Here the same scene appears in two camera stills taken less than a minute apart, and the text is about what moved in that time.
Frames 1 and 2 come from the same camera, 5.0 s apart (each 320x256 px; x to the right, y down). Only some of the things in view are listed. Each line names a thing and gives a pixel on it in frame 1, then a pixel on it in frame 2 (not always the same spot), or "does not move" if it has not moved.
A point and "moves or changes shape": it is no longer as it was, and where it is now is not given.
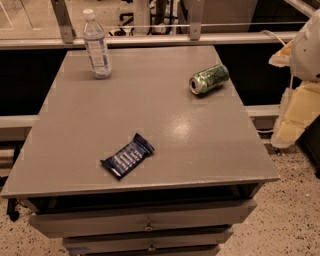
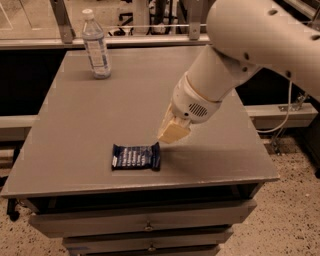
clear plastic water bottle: (94, 37) does not move
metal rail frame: (61, 42) does not move
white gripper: (307, 55) -> (190, 101)
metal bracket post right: (196, 13) does not move
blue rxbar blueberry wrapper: (123, 160) moves or changes shape
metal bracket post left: (67, 30) does not move
